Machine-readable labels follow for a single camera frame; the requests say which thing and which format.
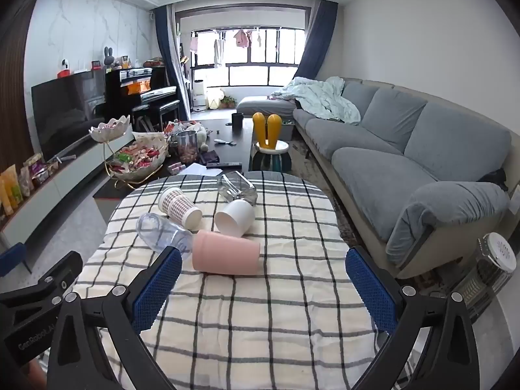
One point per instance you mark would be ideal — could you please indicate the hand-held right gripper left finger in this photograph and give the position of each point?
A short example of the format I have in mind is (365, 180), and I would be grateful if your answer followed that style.
(158, 288)

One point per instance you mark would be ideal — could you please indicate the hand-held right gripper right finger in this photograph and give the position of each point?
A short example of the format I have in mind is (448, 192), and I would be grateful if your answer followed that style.
(371, 292)

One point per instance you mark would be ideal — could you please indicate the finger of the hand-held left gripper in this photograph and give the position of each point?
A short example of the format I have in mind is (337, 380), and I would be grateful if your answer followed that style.
(53, 278)

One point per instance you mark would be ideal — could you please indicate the pink cup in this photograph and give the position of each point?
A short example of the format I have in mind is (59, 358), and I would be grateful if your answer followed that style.
(223, 252)

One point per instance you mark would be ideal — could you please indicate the dotted paper cup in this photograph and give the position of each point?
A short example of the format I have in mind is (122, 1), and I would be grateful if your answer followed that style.
(174, 205)

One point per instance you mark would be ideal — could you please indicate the white cup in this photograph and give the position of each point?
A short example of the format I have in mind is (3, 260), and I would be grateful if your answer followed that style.
(235, 215)

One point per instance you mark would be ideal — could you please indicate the clear glass cup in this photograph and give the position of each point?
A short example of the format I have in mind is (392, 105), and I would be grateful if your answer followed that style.
(237, 187)

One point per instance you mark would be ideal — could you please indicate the clear plastic bottle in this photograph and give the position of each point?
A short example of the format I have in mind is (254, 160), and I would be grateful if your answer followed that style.
(162, 231)

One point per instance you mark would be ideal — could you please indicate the row of snack packets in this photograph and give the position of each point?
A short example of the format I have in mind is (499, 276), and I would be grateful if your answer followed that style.
(16, 187)

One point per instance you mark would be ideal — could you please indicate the white television cabinet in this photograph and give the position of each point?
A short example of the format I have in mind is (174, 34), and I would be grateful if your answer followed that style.
(73, 174)

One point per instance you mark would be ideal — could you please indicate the checked tablecloth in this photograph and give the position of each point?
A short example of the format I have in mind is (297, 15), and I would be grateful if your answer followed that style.
(264, 313)

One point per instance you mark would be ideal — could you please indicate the electric heater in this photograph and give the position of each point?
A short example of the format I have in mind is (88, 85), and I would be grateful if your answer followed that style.
(487, 268)

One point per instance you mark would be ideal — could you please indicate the white paper sheet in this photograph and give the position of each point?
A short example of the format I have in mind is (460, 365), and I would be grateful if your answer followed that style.
(199, 169)

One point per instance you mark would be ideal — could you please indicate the grey sofa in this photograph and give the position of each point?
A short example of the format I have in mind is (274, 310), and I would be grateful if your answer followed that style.
(365, 162)

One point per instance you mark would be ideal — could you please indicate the two-tier candy tray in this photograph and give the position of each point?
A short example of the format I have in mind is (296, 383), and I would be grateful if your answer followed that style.
(138, 158)

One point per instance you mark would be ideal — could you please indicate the glass jar of nuts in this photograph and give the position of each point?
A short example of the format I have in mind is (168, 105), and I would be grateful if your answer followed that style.
(187, 148)

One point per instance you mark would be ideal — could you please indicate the dark coffee table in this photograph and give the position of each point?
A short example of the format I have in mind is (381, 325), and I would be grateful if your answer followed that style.
(231, 140)

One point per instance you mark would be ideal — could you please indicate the black cloth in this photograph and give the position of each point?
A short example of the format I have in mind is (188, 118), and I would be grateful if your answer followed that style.
(495, 178)

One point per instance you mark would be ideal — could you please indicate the black television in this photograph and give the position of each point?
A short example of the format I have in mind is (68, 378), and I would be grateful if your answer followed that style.
(65, 109)

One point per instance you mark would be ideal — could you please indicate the black piano bench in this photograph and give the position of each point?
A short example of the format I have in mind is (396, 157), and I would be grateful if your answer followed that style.
(158, 107)

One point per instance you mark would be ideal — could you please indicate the black mug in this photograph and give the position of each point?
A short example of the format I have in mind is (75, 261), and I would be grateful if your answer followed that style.
(237, 119)

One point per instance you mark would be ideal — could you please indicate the yellow-eared stool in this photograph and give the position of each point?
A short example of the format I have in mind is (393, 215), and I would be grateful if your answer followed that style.
(266, 130)

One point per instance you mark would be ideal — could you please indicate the white air purifier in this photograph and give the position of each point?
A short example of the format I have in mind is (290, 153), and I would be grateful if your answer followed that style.
(198, 95)

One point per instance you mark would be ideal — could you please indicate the potted plant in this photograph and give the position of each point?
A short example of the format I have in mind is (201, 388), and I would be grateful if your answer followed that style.
(228, 101)

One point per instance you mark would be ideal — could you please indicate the light green blanket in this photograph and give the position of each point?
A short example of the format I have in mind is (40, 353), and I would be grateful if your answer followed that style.
(321, 97)

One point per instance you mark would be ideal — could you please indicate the black piano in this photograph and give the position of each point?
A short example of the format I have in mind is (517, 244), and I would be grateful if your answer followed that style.
(134, 85)

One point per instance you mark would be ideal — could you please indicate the grey rabbit plush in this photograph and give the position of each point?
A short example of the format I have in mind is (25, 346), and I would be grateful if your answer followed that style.
(109, 57)

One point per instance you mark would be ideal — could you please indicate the blue curtain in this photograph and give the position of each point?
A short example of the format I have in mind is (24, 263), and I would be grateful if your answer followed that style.
(317, 44)
(166, 57)

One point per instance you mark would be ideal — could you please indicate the white hanging garment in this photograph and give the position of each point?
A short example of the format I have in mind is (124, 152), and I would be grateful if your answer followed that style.
(218, 53)

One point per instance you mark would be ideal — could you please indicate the pink hanging garment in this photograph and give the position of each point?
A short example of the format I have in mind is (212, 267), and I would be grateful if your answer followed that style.
(242, 38)

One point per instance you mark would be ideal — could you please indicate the white camera on red stand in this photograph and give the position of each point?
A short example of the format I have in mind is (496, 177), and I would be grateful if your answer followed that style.
(64, 69)

